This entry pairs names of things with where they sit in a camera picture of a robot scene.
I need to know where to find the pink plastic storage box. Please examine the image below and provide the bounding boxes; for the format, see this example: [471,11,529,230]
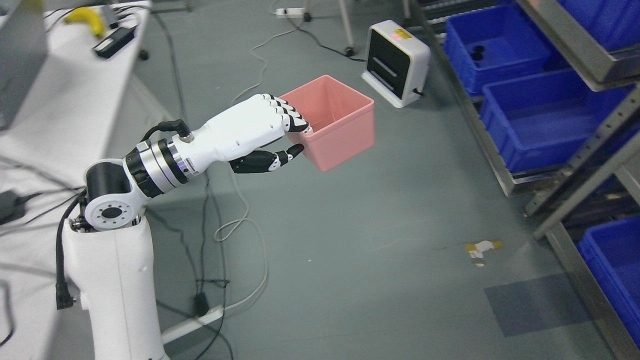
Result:
[279,74,376,173]

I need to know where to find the steel shelf rack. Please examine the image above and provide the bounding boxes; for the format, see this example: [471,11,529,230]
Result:
[411,0,639,360]

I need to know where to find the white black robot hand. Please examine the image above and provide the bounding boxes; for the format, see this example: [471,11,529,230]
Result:
[173,93,313,174]

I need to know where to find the blue left bottom shelf bin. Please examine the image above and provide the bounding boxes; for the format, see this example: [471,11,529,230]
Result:
[577,216,640,346]

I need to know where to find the blue top left shelf bin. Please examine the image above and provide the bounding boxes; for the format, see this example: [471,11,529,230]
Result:
[443,6,551,97]

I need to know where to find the white work table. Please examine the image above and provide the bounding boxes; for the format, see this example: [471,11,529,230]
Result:
[1,1,172,360]

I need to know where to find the white black box device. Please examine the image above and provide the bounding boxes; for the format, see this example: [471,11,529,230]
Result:
[361,20,432,109]

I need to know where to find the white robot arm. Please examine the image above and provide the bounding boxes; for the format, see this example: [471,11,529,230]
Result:
[61,137,194,360]

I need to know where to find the blue shelf bin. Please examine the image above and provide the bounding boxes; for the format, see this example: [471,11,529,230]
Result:
[443,6,551,97]
[479,69,633,174]
[577,216,640,346]

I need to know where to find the blue left middle shelf bin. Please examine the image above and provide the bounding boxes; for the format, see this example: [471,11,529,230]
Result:
[479,69,633,174]

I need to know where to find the white power strip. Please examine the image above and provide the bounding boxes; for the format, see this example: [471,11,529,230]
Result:
[274,7,307,19]

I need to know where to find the black device on table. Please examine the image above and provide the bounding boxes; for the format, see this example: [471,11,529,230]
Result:
[93,26,137,59]

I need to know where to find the yellow banana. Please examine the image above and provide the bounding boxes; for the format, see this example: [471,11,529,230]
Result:
[62,6,106,39]

